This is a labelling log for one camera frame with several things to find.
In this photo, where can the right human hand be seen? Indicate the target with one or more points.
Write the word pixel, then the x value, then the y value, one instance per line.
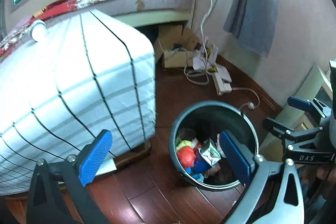
pixel 323 172

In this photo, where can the blue white paper cup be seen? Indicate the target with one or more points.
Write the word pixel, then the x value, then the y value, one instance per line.
pixel 38 31

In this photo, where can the white wifi router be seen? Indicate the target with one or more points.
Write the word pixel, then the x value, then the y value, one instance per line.
pixel 205 60

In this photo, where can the cardboard box under bed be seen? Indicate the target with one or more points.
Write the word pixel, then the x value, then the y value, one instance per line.
pixel 175 46

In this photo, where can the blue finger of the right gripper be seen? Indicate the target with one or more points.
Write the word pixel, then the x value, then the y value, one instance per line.
pixel 299 104

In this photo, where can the green white milk carton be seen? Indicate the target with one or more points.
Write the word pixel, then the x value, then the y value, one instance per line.
pixel 209 152

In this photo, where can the floral bed mattress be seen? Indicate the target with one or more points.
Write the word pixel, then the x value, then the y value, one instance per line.
pixel 136 13

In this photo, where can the grey hanging cloth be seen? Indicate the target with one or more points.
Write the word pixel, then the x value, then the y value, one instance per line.
pixel 253 24

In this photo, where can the white power strip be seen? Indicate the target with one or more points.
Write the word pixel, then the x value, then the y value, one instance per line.
pixel 220 85

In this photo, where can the yellow green trash wrapper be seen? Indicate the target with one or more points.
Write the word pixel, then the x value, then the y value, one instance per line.
pixel 179 143

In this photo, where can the red plastic bag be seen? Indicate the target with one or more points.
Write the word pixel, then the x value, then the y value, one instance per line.
pixel 186 157

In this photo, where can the blue plastic bag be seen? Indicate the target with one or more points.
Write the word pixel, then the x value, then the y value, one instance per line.
pixel 201 166

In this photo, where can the black trash bin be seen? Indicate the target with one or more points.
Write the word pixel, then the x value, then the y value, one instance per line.
pixel 194 144

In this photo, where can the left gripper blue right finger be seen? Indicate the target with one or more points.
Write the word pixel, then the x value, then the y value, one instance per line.
pixel 239 157

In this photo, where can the white grid tablecloth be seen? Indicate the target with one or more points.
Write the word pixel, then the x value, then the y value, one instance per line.
pixel 90 73

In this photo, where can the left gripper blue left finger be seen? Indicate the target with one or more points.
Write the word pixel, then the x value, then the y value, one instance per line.
pixel 92 156

